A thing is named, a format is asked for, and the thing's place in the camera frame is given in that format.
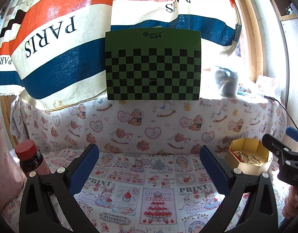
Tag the pink bag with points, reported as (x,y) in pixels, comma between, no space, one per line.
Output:
(5,162)

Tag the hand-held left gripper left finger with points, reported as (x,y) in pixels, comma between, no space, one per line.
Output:
(83,167)

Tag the teddy bear printed cloth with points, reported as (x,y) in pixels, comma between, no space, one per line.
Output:
(163,126)

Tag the wooden window frame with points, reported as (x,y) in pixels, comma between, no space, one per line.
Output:
(253,41)

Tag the bottle with red cap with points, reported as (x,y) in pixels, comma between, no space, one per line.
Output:
(30,157)

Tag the dark zigzag patterned cloth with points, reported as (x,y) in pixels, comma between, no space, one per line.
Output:
(15,17)

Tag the gold octagonal box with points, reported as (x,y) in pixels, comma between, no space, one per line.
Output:
(251,168)

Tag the green checkered board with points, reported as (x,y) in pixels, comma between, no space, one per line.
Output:
(151,65)

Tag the striped red white blue cloth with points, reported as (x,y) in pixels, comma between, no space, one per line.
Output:
(61,53)

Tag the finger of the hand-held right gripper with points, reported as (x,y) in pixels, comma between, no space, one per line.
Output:
(275,145)
(296,134)

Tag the person's right hand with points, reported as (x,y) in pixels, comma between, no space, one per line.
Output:
(291,203)

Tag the strawberry printed cloth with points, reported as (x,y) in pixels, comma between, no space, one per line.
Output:
(149,194)

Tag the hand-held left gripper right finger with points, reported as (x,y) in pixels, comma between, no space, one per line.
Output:
(214,170)

